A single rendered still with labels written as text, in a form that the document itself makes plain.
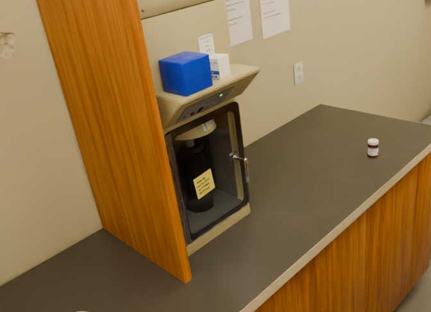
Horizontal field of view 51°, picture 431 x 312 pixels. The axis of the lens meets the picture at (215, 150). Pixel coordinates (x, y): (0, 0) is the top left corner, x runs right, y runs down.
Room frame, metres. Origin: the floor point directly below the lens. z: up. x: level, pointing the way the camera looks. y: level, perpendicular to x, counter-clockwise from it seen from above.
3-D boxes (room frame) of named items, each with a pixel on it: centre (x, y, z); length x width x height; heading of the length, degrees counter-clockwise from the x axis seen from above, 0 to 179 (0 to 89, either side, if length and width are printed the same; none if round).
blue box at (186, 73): (1.20, 0.05, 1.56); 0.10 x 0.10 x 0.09; 40
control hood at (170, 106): (1.25, -0.01, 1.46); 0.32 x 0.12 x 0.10; 130
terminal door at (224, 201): (1.29, 0.02, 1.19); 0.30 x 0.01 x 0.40; 130
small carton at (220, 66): (1.28, -0.04, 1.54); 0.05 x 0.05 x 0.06; 48
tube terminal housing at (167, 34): (1.39, 0.11, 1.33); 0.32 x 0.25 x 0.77; 130
